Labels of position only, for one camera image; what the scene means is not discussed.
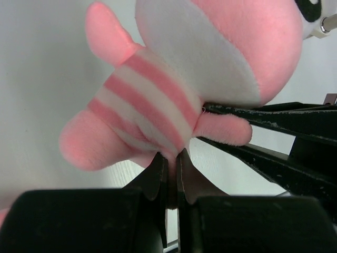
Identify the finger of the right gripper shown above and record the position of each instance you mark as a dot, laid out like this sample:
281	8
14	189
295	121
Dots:
309	169
309	121

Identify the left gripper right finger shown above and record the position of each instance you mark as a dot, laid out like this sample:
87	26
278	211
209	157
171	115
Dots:
212	221

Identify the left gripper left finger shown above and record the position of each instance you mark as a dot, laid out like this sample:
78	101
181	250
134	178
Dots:
128	219

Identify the pink plush toy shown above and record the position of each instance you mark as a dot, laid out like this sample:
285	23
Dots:
3	214
238	53

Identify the white two-tier shelf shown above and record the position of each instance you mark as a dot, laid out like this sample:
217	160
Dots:
324	27

